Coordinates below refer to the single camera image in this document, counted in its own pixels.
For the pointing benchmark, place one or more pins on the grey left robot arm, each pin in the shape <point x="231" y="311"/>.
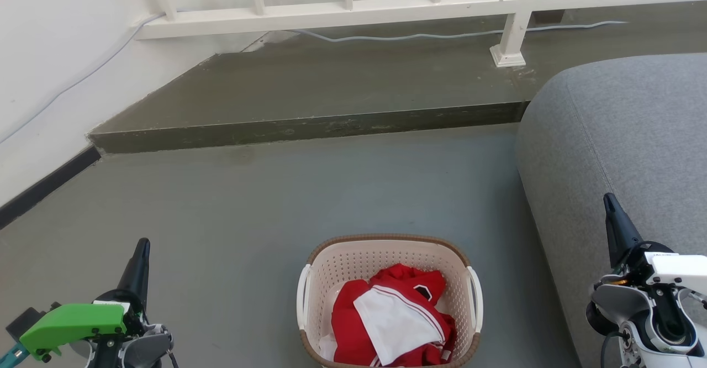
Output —
<point x="144" y="350"/>

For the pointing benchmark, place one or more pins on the beige plastic laundry basket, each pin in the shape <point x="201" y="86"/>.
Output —
<point x="359" y="263"/>

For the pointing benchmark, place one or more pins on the white wooden railing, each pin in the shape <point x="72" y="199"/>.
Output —
<point x="331" y="13"/>

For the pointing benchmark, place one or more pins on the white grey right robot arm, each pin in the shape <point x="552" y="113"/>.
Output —
<point x="613" y="303"/>

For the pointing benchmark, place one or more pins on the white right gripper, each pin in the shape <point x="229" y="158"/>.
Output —
<point x="676" y="272"/>

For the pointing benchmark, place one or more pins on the red and white garment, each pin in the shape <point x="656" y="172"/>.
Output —
<point x="348" y="324"/>

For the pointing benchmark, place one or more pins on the black wall baseboard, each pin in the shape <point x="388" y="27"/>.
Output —
<point x="49" y="183"/>

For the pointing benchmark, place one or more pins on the raised concrete step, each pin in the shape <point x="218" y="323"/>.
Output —
<point x="331" y="92"/>

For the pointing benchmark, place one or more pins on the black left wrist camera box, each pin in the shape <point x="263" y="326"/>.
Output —
<point x="23" y="320"/>

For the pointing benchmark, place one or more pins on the grey fabric sofa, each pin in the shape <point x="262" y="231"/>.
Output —
<point x="635" y="136"/>

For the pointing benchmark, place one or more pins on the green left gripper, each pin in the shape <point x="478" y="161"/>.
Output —
<point x="77" y="322"/>

